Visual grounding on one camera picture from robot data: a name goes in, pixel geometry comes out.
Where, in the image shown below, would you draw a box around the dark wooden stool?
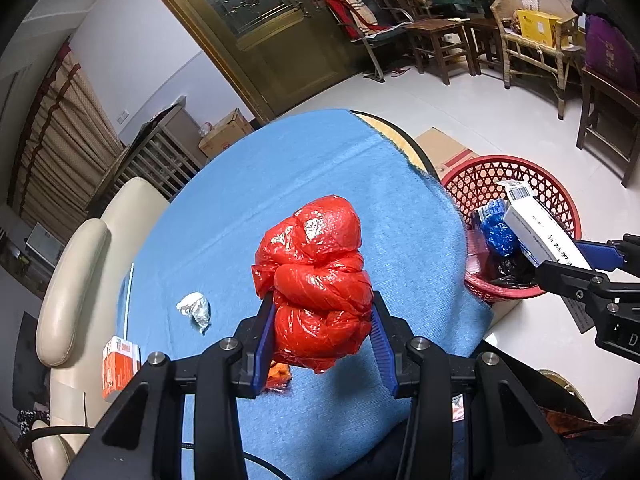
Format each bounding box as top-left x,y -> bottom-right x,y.
405,18 -> 476,86

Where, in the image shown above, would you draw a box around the yellow box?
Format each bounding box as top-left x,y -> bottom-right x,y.
515,9 -> 561,47

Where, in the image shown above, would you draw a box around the white medicine box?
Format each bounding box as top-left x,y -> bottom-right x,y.
498,180 -> 591,270

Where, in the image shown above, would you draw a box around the red plastic bag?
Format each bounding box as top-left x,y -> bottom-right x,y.
252,195 -> 373,374

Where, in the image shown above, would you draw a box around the red mesh basket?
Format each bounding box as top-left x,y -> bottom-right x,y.
442,155 -> 587,304

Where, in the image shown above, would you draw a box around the brown cardboard box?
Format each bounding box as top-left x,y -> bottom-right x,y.
198,108 -> 254,159

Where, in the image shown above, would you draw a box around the black cable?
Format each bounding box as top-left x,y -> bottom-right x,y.
16,424 -> 97,453

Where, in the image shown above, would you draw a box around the wooden crib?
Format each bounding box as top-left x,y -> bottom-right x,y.
88,102 -> 208,216

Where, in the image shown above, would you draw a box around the orange white box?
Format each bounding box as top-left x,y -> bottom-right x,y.
102,336 -> 141,402

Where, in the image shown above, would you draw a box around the wicker chair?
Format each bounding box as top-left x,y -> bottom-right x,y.
490,0 -> 585,120

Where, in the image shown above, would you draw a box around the white tissue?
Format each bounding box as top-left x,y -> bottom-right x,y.
176,292 -> 210,335

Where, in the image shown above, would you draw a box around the beige curtain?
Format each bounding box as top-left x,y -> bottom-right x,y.
8,44 -> 124,242

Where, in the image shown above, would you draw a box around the cream leather sofa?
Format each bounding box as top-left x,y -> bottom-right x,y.
29,176 -> 172,480

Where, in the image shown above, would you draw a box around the wooden double door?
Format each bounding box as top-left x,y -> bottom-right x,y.
162,0 -> 384,124

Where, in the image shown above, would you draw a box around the blue plastic bag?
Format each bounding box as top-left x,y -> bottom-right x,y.
472,198 -> 518,258

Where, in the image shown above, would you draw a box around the black plastic bag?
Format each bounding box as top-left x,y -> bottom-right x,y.
489,252 -> 536,288

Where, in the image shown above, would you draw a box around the orange wrapper bag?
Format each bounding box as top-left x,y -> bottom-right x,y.
264,361 -> 292,393

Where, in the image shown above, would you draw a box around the purple gift bag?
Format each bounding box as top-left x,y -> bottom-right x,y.
585,14 -> 638,91

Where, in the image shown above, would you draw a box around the white plastic rod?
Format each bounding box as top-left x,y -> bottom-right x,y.
122,262 -> 134,339

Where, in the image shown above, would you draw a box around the blue tablecloth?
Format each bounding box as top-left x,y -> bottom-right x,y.
115,110 -> 492,479

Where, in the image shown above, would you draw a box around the metal chair with red cloth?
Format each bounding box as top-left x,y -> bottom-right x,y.
322,0 -> 414,82

